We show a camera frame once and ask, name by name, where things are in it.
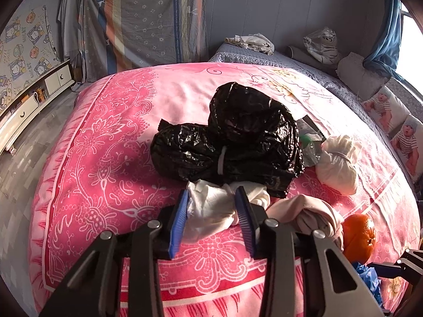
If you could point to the blue plastic bag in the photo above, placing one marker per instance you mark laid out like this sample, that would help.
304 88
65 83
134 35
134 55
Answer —
368 279

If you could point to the cartoon wall poster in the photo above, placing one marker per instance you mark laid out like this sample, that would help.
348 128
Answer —
23 52

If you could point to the large black plastic bag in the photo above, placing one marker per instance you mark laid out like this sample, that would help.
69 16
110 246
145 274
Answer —
251 132

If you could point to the blue curtain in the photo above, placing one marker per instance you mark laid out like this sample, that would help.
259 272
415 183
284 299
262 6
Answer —
386 39

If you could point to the silver foil wrapper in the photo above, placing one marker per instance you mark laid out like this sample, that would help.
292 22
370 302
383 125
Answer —
310 127

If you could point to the white tv cabinet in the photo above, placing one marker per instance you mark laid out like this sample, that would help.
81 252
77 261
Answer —
59 77

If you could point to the baby print pillow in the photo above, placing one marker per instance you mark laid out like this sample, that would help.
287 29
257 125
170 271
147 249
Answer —
385 105
409 142

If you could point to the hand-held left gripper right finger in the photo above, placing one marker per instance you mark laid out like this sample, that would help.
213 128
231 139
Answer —
246 221

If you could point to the orange mandarin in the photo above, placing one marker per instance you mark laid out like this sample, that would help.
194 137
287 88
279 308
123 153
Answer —
360 237

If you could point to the white hanging cloth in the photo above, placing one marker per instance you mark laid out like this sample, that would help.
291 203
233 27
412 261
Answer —
71 13

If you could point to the striped grey sheet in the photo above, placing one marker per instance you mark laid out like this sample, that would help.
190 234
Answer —
148 23

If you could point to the pink floral blanket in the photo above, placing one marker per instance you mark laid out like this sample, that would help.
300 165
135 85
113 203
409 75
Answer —
115 138

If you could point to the window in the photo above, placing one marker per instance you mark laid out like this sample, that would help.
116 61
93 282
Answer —
413 56

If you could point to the clear plastic bottle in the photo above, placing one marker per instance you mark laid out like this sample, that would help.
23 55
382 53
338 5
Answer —
309 152

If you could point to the white tiger plush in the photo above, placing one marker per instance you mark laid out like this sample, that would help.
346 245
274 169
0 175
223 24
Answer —
325 48

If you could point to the beige cloth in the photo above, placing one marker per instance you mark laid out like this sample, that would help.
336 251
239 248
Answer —
297 208

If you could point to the grey bolster pillow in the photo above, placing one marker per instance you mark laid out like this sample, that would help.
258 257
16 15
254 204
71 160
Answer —
297 54

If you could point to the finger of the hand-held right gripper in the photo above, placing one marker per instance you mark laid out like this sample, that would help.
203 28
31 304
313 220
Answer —
393 267

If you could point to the white plastic bundle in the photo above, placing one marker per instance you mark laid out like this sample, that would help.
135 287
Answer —
337 171

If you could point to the beige crumpled clothes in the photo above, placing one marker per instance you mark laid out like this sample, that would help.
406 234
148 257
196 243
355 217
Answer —
251 41

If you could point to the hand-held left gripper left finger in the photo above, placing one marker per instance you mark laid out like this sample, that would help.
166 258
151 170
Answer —
180 224

